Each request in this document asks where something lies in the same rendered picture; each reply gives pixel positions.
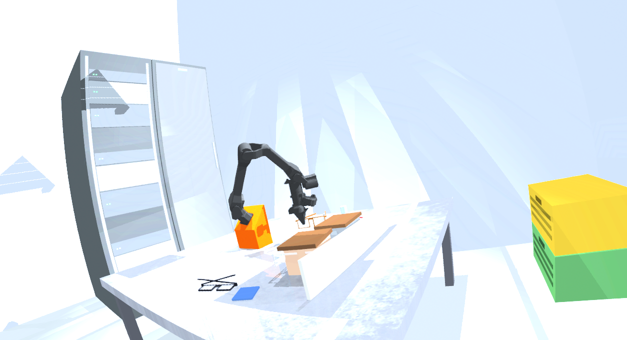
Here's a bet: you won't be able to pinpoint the black thin-framed glasses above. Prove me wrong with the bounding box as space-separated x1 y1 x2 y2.
197 274 238 292

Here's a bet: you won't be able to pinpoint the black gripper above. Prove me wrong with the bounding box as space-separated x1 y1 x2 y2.
288 191 308 225

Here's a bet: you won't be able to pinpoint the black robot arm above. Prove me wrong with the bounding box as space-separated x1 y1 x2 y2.
228 142 319 226

